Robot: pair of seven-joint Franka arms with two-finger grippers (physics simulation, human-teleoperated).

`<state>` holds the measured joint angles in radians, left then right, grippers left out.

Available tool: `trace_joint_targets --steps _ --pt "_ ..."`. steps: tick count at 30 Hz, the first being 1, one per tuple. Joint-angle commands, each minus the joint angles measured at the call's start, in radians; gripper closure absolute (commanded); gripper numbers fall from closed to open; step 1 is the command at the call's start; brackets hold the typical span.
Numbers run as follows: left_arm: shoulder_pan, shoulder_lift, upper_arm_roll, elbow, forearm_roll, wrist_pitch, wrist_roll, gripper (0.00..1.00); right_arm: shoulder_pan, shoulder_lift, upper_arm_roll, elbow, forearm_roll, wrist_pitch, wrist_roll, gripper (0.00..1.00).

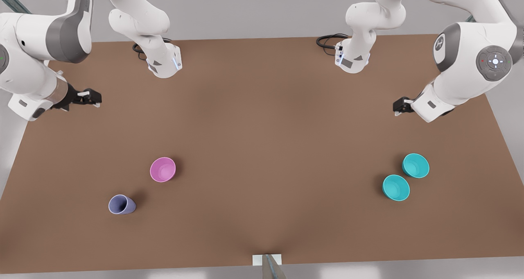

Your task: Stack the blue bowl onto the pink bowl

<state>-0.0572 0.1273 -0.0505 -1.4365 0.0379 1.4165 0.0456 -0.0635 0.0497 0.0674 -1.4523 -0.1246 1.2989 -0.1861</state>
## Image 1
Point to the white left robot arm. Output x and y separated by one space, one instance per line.
470 57

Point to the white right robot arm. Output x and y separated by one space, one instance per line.
37 37

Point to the teal bowl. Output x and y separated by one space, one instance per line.
415 165
396 187

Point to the pink bowl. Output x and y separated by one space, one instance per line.
162 169

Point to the lavender blue bowl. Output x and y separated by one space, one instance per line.
120 205

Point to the pale post foot plate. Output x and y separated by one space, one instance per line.
257 259

